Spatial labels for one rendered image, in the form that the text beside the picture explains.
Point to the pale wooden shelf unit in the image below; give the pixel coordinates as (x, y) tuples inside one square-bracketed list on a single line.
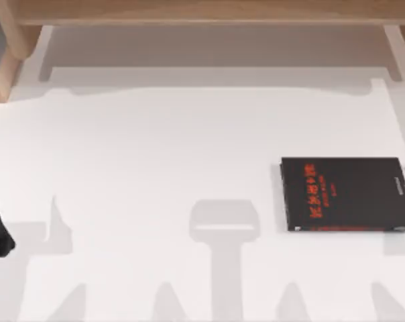
[(202, 13)]

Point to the black book with red lettering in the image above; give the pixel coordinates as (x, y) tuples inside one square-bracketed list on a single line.
[(346, 194)]

